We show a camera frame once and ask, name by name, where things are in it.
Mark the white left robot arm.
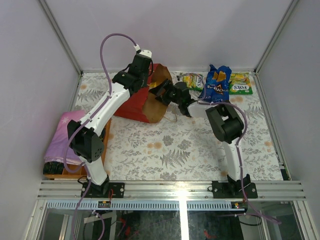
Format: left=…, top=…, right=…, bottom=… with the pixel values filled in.
left=67, top=50, right=152, bottom=198

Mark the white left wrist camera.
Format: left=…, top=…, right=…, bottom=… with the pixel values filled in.
left=139, top=49, right=152, bottom=59

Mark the red paper bag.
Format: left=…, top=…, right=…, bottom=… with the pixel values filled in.
left=114, top=63, right=172, bottom=124

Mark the green Fox's spring tea candy bag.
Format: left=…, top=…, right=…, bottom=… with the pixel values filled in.
left=229, top=72, right=253, bottom=95

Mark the aluminium frame rail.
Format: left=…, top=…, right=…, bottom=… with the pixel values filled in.
left=37, top=180, right=307, bottom=201

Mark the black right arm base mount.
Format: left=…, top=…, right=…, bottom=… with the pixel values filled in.
left=207, top=174, right=258, bottom=199

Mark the pink purple folded cloth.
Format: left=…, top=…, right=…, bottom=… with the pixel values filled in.
left=44, top=110, right=85, bottom=163

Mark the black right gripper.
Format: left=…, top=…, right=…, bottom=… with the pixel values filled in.
left=148, top=79, right=182, bottom=107

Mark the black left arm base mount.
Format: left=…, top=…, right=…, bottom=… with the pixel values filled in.
left=81, top=181, right=125, bottom=199

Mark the blue Doritos chip bag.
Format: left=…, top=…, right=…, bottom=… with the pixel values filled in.
left=198, top=64, right=232, bottom=103

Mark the floral patterned table mat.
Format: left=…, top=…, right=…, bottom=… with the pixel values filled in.
left=73, top=71, right=285, bottom=181

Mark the wooden tray box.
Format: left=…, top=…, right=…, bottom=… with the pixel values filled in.
left=43, top=117, right=113, bottom=180

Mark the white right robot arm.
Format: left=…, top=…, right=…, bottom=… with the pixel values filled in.
left=149, top=79, right=251, bottom=198

